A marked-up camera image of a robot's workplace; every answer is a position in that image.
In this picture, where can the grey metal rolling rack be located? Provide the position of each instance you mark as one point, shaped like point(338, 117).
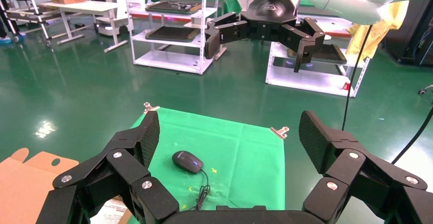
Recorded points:
point(30, 11)

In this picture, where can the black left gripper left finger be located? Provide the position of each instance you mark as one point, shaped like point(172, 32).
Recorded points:
point(128, 168)

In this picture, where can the small red object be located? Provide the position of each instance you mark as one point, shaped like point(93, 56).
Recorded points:
point(346, 86)

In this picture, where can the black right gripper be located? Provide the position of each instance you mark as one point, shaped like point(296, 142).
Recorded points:
point(274, 13)

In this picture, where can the yellow cloth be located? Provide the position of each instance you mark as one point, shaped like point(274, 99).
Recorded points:
point(382, 26)

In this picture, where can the low white metal shelf rack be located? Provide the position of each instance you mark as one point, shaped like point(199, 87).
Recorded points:
point(304, 78)

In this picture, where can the grey caster wheel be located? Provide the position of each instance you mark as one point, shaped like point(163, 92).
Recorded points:
point(423, 90)

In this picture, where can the tall white metal shelf rack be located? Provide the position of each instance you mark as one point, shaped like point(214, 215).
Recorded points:
point(169, 60)

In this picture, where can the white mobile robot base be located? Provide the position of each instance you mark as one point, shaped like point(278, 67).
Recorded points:
point(111, 26)

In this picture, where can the black equipment cabinet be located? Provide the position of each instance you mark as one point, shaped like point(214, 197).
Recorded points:
point(412, 29)

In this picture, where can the open brown cardboard box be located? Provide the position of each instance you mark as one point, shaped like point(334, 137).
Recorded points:
point(23, 182)

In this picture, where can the empty black tray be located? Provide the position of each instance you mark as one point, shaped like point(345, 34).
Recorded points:
point(324, 55)
point(171, 34)

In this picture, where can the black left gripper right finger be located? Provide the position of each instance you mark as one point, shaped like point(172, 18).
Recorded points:
point(355, 171)

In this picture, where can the silver binder clip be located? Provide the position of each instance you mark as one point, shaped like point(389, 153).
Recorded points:
point(148, 107)
point(280, 133)

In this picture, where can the white work table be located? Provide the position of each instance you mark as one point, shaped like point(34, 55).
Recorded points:
point(81, 7)

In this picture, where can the white printed paper sheet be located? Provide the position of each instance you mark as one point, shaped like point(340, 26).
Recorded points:
point(111, 213)

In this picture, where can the black tray with tools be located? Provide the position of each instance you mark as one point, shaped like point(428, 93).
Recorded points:
point(172, 6)

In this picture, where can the green table cloth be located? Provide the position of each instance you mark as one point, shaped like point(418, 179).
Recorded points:
point(243, 165)

